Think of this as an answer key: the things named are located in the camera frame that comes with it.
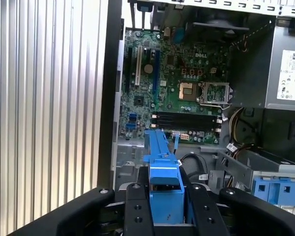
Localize CPU socket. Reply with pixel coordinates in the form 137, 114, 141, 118
178, 82, 200, 101

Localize green motherboard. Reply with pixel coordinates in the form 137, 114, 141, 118
118, 27, 234, 146

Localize grey optical drive cage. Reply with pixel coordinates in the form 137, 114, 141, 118
216, 147, 295, 217

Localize yellow black supply wires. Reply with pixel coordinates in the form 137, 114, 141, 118
226, 108, 253, 158

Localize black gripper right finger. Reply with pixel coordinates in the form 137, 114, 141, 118
178, 165, 295, 236

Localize black PC case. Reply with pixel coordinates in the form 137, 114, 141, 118
95, 0, 295, 222

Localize black RAM slot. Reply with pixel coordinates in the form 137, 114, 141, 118
152, 112, 223, 118
152, 120, 223, 126
152, 116, 223, 122
152, 125, 223, 132

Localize blue tabbed SATA wire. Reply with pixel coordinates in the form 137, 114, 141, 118
172, 131, 181, 158

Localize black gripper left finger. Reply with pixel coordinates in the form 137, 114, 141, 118
13, 166, 155, 236

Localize grey power supply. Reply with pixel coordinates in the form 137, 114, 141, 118
264, 18, 295, 111

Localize metal socket cover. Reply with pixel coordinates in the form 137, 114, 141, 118
199, 82, 234, 105

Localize hard disk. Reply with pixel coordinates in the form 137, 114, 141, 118
143, 129, 187, 226

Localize white expansion slot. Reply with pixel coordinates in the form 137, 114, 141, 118
135, 45, 142, 87

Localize blue drive latch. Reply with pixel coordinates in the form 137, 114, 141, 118
251, 177, 295, 206

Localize blue expansion slot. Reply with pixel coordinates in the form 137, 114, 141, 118
153, 49, 161, 109

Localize black expansion slot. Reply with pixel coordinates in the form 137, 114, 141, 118
127, 46, 134, 96

